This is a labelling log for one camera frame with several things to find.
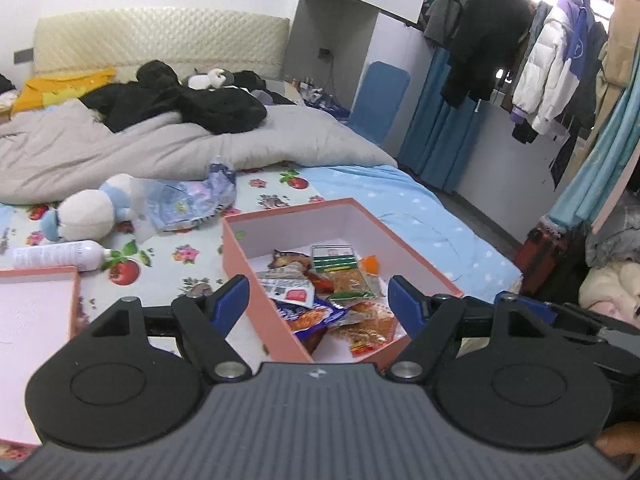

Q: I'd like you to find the orange clear snack packet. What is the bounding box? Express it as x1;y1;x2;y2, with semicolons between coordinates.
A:
330;301;398;356

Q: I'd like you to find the white black plush toy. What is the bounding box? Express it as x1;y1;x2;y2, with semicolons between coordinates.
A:
183;68;234;90

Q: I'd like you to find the grey duvet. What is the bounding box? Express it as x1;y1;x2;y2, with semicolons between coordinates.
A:
1;100;394;205

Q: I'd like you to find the pink box lid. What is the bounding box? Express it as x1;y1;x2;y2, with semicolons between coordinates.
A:
1;266;79;446

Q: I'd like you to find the black clothes pile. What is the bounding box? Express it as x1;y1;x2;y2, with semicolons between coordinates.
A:
79;60;294;136

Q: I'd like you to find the yellow pillow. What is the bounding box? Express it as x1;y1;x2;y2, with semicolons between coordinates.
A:
11;67;117;114

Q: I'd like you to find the blue curtain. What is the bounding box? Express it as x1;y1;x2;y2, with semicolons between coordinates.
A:
397;48;490;193

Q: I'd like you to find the white blue plush toy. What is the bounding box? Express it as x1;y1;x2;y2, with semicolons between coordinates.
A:
39;174;142;243

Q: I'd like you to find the white puffer jacket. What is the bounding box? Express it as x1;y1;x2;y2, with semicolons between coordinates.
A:
511;0;594;136

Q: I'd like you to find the white red-label snack packet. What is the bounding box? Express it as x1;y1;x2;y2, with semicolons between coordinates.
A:
257;250;314;309

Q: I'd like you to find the orange brown snack packet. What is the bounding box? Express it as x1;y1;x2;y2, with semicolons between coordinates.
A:
358;255;381;294

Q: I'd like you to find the blue padded board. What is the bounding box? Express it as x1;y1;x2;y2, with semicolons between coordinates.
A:
346;61;410;146

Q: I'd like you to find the cream quilted headboard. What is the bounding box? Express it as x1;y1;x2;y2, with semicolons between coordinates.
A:
32;8;290;81

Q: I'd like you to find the green white snack packet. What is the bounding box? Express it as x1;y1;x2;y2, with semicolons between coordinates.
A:
311;244;381;302

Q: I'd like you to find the black hanging coat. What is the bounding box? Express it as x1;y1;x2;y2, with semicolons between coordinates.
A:
440;0;533;108

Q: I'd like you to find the person's right hand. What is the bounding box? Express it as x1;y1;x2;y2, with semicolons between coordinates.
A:
596;422;640;462

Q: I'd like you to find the white spray bottle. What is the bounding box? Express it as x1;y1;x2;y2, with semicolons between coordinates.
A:
12;240;111;272

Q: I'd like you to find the pink cardboard box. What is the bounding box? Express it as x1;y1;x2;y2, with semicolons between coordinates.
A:
222;198;463;368

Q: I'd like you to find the blue noodle snack packet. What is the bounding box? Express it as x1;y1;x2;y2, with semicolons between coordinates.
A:
276;299;348;339

